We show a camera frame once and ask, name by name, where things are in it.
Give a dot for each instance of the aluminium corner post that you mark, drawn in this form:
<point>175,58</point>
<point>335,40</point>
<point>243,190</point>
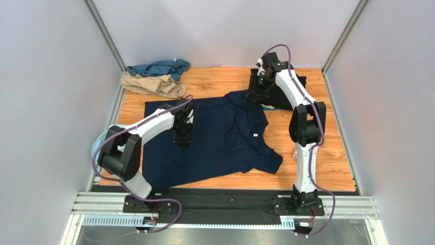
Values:
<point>345,34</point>
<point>104,32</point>

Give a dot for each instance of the light blue round device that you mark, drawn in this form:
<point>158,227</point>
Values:
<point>100,140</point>

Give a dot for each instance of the right aluminium corner post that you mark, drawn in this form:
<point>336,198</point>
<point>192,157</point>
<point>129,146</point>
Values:
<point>345,34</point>

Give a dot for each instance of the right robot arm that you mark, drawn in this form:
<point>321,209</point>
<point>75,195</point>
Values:
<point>306,128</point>

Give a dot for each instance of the aluminium front rail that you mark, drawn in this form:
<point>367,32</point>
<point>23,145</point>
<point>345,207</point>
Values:
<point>348,220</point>

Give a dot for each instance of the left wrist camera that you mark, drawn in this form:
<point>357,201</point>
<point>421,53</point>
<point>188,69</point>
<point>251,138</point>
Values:
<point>186,114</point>

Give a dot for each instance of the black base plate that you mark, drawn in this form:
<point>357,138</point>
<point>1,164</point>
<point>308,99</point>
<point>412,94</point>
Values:
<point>195,206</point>

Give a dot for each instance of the navy blue t shirt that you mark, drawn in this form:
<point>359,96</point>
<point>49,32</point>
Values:
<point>227,137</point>

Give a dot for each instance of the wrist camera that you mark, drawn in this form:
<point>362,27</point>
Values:
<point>186,114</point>
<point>267,59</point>

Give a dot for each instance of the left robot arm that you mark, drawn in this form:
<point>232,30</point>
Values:
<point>120,152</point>

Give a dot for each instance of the beige t shirt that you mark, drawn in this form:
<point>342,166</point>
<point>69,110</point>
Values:
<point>164,86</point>

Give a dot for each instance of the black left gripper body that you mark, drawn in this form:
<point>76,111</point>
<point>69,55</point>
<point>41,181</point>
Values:
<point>185,129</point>

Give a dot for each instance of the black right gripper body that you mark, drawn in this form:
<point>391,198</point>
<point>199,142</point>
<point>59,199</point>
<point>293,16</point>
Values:
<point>255,90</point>

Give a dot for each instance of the left aluminium corner post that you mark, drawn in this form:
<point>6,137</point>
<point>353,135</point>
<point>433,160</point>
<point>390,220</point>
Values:
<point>104,32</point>

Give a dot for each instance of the folded black t shirt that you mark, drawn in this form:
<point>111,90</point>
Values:
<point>287,93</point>

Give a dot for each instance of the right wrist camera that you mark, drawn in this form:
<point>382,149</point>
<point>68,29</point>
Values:
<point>267,59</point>

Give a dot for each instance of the teal blue t shirt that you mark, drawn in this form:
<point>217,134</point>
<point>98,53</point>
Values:
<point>175,68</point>

